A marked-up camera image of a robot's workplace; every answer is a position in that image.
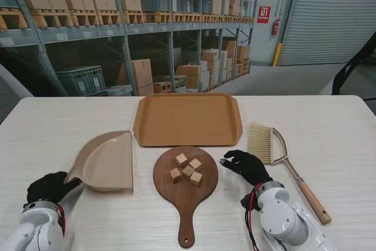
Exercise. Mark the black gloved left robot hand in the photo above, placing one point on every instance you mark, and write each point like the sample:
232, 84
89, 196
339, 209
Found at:
44, 187

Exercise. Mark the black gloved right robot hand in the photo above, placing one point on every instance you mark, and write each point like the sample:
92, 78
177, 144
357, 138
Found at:
249, 165

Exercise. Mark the small light wood block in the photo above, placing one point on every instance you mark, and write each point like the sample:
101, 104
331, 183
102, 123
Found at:
175, 174
188, 171
196, 178
195, 164
181, 160

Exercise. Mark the beige plastic dustpan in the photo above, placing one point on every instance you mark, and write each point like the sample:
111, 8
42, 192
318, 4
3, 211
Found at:
108, 163

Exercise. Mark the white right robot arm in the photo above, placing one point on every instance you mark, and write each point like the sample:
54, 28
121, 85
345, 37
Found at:
282, 212

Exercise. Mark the dark round wooden cutting board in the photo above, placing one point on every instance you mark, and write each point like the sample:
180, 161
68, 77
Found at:
185, 201

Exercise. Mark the orange-brown plastic tray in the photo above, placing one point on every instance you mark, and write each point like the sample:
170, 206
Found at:
188, 118

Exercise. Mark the black tripod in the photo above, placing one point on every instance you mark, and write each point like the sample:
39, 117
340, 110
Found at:
337, 81

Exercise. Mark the warehouse photo backdrop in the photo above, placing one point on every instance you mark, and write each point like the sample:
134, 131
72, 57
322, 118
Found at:
88, 57

